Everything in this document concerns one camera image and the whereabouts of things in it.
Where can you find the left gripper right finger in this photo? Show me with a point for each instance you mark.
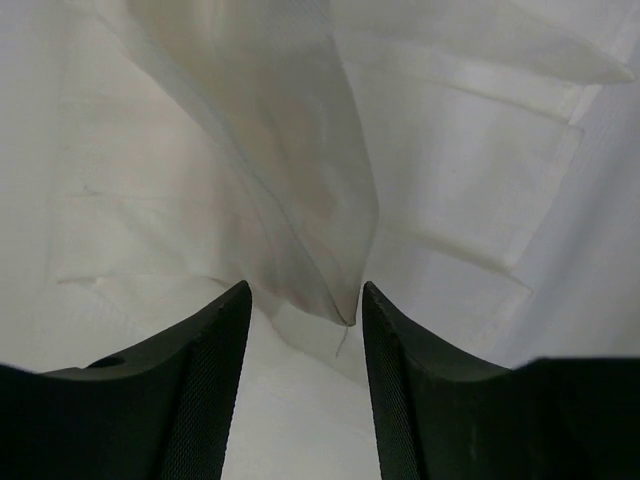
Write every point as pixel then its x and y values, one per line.
pixel 442 413

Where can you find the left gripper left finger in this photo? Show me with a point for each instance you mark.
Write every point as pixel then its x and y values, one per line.
pixel 160 409

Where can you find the white pleated skirt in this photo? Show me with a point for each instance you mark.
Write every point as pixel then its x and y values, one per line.
pixel 478 161

